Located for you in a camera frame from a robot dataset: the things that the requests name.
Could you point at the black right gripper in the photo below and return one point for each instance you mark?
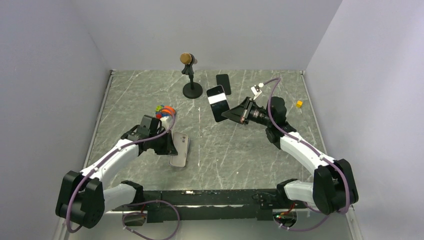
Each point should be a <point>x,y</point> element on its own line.
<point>241,113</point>

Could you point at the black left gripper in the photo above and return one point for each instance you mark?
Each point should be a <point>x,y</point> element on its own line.
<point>169,148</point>

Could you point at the beige phone case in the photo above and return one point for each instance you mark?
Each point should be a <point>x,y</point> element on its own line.
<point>181,143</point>

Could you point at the phone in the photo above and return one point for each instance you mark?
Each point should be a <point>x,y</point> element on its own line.
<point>224,81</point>
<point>218,102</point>

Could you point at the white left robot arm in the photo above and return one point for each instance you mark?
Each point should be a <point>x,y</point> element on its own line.
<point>82,198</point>

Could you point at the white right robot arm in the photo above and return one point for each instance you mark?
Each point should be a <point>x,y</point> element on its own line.
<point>333,186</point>

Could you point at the colourful toy car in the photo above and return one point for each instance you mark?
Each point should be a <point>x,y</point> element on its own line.
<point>164,111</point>

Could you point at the black microphone stand with cork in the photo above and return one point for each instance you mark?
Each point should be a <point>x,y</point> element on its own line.
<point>191,90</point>

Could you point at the small yellow cube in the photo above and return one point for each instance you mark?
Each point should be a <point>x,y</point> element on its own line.
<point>299,104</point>

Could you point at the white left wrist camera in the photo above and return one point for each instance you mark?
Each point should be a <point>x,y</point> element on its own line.
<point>166,122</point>

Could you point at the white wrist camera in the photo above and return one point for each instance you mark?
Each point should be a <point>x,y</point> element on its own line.
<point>166,122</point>
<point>257,90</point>

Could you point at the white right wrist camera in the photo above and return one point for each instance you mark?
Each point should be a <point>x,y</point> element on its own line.
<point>257,90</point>

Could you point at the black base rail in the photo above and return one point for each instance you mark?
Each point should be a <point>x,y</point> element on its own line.
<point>193,205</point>

